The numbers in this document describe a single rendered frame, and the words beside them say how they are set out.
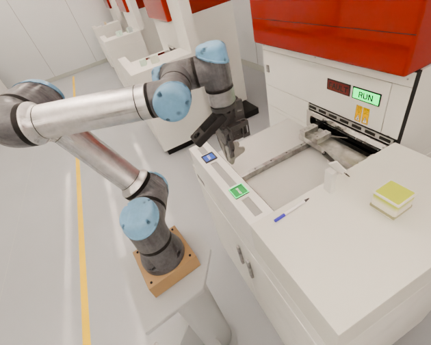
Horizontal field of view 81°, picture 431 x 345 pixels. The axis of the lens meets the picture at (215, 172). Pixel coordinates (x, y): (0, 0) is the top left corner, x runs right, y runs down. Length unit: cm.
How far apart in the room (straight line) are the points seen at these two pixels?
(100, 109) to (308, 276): 62
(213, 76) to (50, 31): 806
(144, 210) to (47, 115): 35
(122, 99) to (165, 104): 9
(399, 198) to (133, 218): 73
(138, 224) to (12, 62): 825
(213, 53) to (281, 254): 54
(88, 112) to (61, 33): 804
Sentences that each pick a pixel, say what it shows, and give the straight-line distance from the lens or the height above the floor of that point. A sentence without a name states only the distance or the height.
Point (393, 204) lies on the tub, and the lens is 81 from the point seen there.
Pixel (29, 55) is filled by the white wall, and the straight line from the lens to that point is 875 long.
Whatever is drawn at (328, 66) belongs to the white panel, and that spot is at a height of 117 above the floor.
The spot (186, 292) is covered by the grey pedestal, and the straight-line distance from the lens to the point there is 91.
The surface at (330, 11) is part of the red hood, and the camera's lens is 109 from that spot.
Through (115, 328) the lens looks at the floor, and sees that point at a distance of 199.
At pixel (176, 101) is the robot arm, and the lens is 51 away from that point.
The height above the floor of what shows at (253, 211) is 96.
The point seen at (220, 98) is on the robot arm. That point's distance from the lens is 67.
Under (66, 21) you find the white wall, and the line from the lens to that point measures 858.
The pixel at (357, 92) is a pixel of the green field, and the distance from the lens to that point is 114.
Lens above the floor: 161
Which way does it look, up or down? 40 degrees down
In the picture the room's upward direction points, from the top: 17 degrees counter-clockwise
